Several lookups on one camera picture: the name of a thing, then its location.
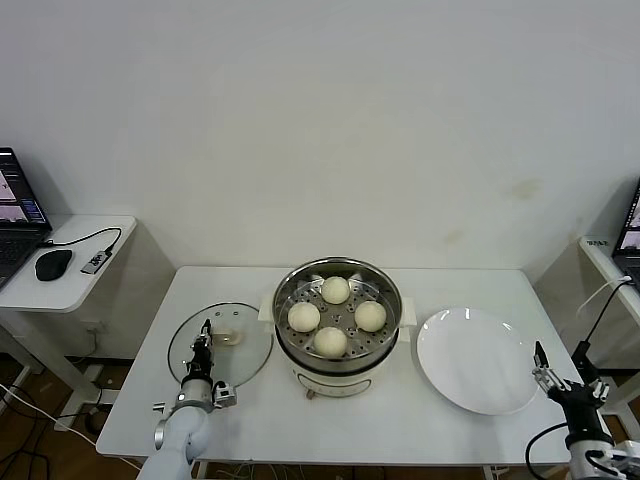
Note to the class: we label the stainless steel steamer basket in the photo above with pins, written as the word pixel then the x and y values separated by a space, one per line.
pixel 300 357

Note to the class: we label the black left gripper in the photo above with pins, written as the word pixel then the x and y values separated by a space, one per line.
pixel 200 367

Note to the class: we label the white steamed baozi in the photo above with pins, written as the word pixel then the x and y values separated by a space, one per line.
pixel 370 316
pixel 304 317
pixel 330 342
pixel 335 290

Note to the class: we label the white wall socket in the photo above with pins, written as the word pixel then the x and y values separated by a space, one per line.
pixel 96 330

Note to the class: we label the black computer mouse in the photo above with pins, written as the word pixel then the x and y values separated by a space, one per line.
pixel 52 265

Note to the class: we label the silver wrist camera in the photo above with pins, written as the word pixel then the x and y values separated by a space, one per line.
pixel 622 457
pixel 224 395

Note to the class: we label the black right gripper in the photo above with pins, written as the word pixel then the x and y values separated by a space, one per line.
pixel 580 407

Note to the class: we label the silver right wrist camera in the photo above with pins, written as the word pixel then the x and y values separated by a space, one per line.
pixel 622 457

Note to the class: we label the white round plate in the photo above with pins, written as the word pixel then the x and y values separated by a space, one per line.
pixel 470 365

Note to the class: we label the grey usb hub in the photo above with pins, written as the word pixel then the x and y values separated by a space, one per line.
pixel 96 262

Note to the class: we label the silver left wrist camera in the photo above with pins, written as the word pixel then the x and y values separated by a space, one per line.
pixel 224 395

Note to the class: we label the white label sticker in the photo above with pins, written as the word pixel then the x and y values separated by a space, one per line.
pixel 598 243

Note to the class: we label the white table leg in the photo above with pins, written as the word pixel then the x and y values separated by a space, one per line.
pixel 495 472

